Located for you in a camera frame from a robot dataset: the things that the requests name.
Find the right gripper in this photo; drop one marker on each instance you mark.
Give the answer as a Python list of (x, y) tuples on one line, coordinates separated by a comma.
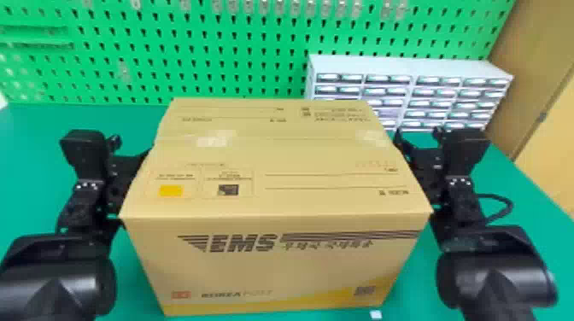
[(429, 172)]

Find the cardboard box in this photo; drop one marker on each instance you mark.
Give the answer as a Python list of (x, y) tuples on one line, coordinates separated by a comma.
[(278, 201)]

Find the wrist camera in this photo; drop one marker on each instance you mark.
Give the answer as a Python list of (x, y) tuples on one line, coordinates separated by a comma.
[(464, 150), (83, 152)]

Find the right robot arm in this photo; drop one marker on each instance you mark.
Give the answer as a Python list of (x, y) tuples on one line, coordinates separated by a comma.
[(493, 273)]

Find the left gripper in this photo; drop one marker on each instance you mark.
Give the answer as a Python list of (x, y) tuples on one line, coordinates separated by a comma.
[(117, 179)]

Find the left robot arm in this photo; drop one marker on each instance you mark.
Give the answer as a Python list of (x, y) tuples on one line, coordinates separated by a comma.
[(54, 273)]

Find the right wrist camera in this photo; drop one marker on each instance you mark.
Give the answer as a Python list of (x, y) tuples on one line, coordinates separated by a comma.
[(464, 150)]

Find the white drawer cabinet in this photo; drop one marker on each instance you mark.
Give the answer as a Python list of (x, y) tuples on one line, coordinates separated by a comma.
[(430, 96)]

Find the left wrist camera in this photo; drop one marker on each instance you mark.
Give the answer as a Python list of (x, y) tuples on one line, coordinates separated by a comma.
[(83, 152)]

